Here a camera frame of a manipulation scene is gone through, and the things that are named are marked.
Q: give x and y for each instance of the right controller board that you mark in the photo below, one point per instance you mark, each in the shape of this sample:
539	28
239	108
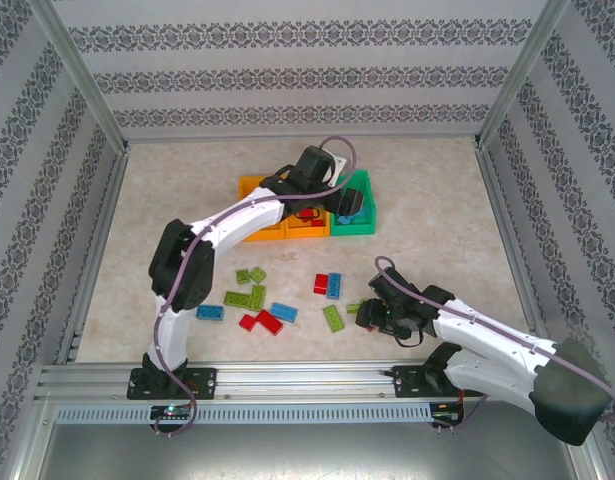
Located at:
444	416

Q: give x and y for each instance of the small red lego brick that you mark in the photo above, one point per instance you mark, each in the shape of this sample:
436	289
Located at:
248	321

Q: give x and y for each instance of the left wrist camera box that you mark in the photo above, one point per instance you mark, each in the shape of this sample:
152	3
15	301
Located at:
339	167

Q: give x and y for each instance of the long green lego brick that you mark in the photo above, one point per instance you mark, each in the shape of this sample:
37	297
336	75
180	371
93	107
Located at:
238	299
353	307

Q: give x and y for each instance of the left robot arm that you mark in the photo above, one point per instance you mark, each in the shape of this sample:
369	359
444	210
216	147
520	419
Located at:
237	220

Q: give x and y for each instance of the right aluminium side rail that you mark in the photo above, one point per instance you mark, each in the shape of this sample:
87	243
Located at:
497	200

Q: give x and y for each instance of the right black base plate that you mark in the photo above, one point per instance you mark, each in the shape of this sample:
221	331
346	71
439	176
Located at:
404	382

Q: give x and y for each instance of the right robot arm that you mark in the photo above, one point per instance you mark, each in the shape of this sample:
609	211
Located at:
487	337

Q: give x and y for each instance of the controller board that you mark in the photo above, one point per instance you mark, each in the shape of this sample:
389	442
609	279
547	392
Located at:
169	412
444	416

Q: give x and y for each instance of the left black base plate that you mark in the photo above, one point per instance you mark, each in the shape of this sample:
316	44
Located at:
202	382

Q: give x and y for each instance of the aluminium frame post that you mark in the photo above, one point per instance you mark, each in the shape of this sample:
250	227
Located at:
524	70
77	70

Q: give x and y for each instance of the left aluminium frame post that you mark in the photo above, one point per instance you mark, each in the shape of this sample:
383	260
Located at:
77	70

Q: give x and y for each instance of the aluminium rail at wall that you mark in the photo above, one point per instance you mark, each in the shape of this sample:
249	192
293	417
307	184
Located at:
237	136

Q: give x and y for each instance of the wide aluminium base extrusion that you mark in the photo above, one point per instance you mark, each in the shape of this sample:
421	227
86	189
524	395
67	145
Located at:
302	382

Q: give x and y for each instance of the right aluminium frame post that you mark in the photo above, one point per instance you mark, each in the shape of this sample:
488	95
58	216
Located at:
524	70

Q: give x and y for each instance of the grey metal panel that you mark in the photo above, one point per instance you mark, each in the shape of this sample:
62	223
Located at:
307	455

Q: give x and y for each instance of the small green lego brick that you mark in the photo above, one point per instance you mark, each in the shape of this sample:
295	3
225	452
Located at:
243	276
257	274

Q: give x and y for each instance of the aluminium side rail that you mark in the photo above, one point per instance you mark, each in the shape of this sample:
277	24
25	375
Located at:
497	200
104	220

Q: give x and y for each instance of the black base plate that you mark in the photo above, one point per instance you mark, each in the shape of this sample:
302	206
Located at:
404	382
202	382

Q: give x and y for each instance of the left controller board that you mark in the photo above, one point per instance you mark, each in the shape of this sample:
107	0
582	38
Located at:
169	412

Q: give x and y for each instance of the left aluminium side rail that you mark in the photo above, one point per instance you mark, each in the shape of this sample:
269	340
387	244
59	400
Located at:
104	220

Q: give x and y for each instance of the green plastic bin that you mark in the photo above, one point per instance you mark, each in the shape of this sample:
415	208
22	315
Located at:
352	230

